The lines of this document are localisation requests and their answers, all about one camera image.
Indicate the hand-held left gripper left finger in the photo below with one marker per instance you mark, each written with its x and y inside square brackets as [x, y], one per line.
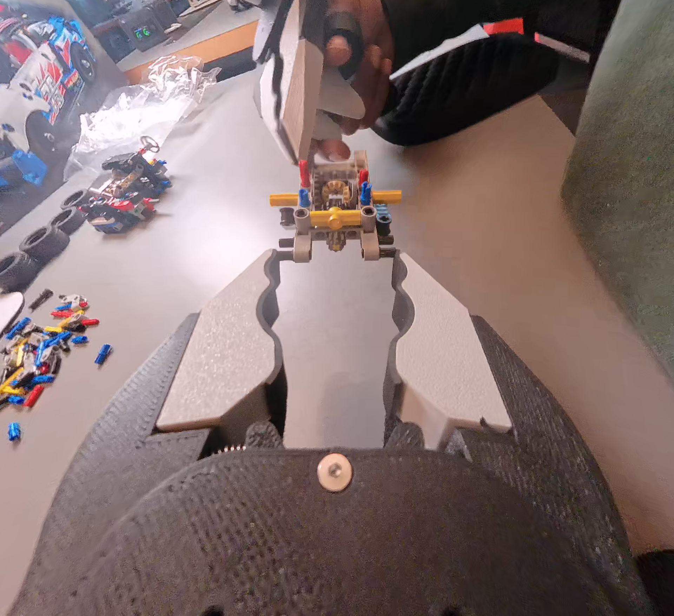
[221, 363]

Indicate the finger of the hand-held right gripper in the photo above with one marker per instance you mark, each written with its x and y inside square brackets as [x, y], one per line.
[303, 84]
[267, 100]

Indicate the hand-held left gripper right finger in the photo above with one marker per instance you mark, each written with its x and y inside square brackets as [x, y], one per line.
[447, 363]

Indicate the yellow lego connector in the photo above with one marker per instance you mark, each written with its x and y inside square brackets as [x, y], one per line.
[387, 196]
[283, 199]

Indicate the long blue lego pin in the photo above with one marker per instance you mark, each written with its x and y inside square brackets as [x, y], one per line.
[367, 192]
[304, 197]

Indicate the grey lego frame assembly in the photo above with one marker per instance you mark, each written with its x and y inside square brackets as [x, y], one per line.
[303, 250]

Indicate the pile of mixed lego pieces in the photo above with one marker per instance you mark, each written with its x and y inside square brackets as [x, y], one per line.
[31, 353]

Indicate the lego car chassis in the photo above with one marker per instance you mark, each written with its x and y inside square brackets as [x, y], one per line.
[121, 205]

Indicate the lego set box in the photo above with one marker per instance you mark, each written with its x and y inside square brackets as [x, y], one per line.
[42, 74]

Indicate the person's right hand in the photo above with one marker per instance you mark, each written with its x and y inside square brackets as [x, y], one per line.
[376, 47]

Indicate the background wooden table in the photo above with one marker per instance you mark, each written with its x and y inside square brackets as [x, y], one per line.
[210, 47]

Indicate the clear plastic bag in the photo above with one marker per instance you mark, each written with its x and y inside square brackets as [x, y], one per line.
[131, 105]

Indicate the small black display device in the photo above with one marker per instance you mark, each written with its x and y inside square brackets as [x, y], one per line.
[142, 33]

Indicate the black rubber tyre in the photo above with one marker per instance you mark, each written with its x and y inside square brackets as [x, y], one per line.
[66, 201]
[76, 226]
[58, 253]
[29, 279]

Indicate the person's green sweatshirt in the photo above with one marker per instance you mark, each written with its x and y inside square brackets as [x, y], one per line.
[632, 153]

